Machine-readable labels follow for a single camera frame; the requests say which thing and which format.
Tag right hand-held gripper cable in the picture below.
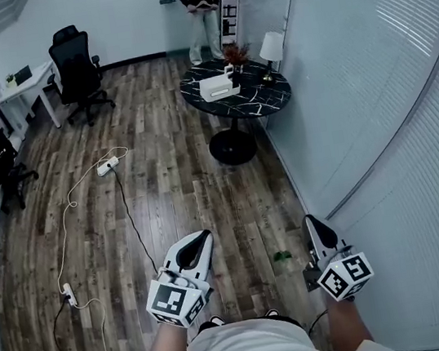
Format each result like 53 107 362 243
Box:
305 308 334 335

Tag white desk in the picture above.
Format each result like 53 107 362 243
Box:
0 59 66 138

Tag dried plant in white vase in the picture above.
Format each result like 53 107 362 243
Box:
219 39 255 70

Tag round black marble table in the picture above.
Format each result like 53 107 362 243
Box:
175 47 302 172

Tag white power strip with cable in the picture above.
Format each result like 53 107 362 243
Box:
38 144 149 288

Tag white shade table lamp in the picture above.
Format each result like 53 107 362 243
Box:
254 29 292 89

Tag black desk sign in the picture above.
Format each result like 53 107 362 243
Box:
12 64 33 85

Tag white power cable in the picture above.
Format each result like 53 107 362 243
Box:
75 294 131 351

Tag white shelf unit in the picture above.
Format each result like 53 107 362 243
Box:
215 0 254 47

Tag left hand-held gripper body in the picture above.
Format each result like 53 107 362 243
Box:
140 259 219 335

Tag person's right forearm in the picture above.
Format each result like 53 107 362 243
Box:
324 291 376 351

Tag white plastic tray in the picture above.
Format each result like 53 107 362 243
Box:
197 70 244 103

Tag wooden hanger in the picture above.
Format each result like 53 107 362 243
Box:
184 0 219 16

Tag white slatted window blinds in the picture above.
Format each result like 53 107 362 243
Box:
253 0 439 351

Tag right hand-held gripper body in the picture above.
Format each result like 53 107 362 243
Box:
312 241 378 304

